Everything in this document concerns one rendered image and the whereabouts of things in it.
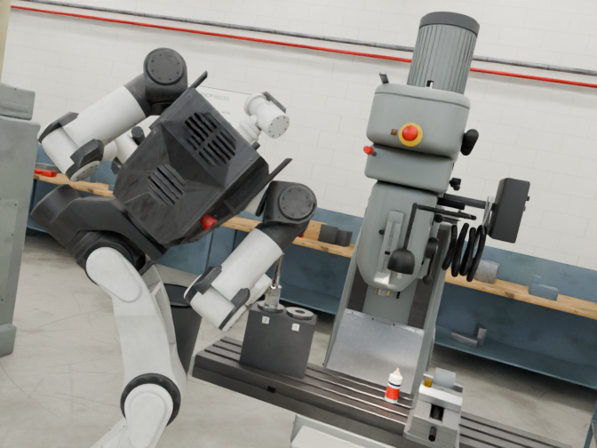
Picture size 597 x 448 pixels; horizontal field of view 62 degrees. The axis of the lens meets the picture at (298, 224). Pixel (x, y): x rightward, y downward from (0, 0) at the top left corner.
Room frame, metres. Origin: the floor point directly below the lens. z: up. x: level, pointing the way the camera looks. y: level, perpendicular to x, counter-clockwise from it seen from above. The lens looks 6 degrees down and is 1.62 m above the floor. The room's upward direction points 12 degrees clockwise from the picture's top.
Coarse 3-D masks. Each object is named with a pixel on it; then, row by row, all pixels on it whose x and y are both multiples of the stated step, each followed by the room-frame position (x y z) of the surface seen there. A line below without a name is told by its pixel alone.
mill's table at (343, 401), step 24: (192, 360) 1.59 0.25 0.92; (216, 360) 1.57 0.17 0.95; (216, 384) 1.56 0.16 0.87; (240, 384) 1.54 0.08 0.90; (264, 384) 1.53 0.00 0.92; (288, 384) 1.50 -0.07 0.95; (312, 384) 1.54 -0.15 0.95; (336, 384) 1.58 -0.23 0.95; (360, 384) 1.62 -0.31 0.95; (288, 408) 1.49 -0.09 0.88; (312, 408) 1.47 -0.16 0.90; (336, 408) 1.45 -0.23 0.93; (360, 408) 1.43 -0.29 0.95; (384, 408) 1.47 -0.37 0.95; (408, 408) 1.51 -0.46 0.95; (360, 432) 1.43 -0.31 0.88; (384, 432) 1.41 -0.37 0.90; (480, 432) 1.45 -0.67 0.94; (504, 432) 1.47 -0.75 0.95; (528, 432) 1.51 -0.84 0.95
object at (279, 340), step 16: (256, 304) 1.65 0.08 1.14; (256, 320) 1.57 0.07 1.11; (272, 320) 1.57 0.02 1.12; (288, 320) 1.57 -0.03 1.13; (304, 320) 1.58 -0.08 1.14; (256, 336) 1.57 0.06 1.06; (272, 336) 1.57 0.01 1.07; (288, 336) 1.56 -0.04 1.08; (304, 336) 1.56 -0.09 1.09; (256, 352) 1.57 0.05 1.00; (272, 352) 1.57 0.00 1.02; (288, 352) 1.56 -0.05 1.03; (304, 352) 1.56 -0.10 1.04; (272, 368) 1.57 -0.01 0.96; (288, 368) 1.56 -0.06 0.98; (304, 368) 1.56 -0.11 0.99
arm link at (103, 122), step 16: (112, 96) 1.15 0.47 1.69; (128, 96) 1.15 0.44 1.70; (80, 112) 1.14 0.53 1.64; (96, 112) 1.13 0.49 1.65; (112, 112) 1.13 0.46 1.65; (128, 112) 1.15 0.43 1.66; (48, 128) 1.11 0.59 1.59; (64, 128) 1.11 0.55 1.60; (80, 128) 1.11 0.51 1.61; (96, 128) 1.12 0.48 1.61; (112, 128) 1.14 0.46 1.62; (128, 128) 1.18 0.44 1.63; (80, 144) 1.11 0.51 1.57; (96, 144) 1.12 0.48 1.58; (80, 160) 1.11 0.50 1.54; (96, 160) 1.15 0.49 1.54; (80, 176) 1.15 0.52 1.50
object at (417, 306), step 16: (448, 224) 1.87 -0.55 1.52; (448, 240) 1.87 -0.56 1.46; (352, 256) 2.01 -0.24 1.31; (352, 272) 1.95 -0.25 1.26; (432, 272) 1.86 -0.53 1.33; (352, 288) 1.94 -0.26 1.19; (368, 288) 1.93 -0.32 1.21; (416, 288) 1.88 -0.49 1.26; (432, 288) 1.86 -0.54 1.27; (352, 304) 1.94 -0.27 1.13; (368, 304) 1.93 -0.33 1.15; (384, 304) 1.91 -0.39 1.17; (400, 304) 1.89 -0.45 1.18; (416, 304) 1.87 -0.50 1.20; (432, 304) 1.86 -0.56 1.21; (336, 320) 1.99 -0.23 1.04; (400, 320) 1.89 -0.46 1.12; (416, 320) 1.87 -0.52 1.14; (432, 320) 1.88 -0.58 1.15; (336, 336) 1.97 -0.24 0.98; (432, 336) 1.90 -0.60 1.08; (416, 384) 1.87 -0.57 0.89
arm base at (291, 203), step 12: (276, 180) 1.13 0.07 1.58; (276, 192) 1.12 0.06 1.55; (288, 192) 1.12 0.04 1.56; (300, 192) 1.12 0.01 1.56; (312, 192) 1.13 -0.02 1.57; (276, 204) 1.11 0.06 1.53; (288, 204) 1.11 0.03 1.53; (300, 204) 1.11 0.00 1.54; (312, 204) 1.11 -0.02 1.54; (264, 216) 1.15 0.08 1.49; (276, 216) 1.10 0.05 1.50; (288, 216) 1.10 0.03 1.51; (300, 216) 1.10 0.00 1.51; (312, 216) 1.11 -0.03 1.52
